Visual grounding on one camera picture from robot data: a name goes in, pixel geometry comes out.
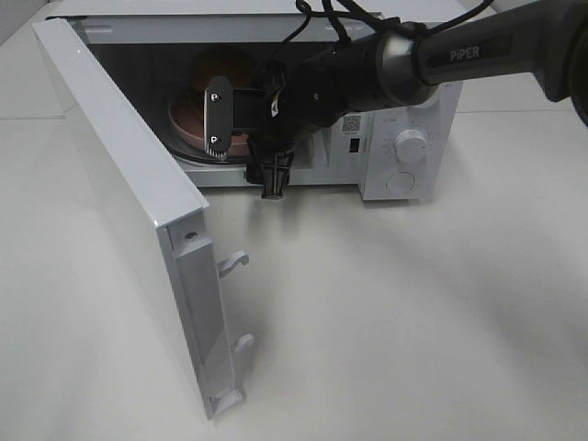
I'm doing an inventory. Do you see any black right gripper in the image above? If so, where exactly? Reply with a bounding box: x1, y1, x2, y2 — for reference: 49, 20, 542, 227
233, 62, 299, 199

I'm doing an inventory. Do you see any pink round plate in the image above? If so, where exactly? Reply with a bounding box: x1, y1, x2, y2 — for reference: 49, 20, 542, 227
167, 86, 258, 157

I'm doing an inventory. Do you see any white microwave door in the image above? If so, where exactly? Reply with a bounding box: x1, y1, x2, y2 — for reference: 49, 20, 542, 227
33, 18, 254, 419

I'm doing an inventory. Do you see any burger with brown bun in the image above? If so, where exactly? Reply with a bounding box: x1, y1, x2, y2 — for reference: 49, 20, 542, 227
189, 45, 258, 92

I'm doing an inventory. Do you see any round white door release button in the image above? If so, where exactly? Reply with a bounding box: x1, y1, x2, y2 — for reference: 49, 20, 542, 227
386, 171, 415, 194

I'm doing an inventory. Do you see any white timer knob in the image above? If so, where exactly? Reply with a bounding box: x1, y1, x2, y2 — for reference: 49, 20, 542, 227
393, 129, 429, 164

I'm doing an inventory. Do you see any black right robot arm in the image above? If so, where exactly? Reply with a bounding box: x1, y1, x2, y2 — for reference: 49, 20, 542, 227
236, 1, 587, 198

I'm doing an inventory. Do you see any white warning label with QR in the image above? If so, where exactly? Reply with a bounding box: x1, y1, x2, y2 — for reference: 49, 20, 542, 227
341, 114, 362, 136

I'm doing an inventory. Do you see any glass microwave turntable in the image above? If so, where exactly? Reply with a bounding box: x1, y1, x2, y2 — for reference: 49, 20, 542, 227
164, 135, 250, 165

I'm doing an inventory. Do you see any white microwave oven body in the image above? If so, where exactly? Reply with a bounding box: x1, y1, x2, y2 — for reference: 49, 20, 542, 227
34, 1, 461, 200

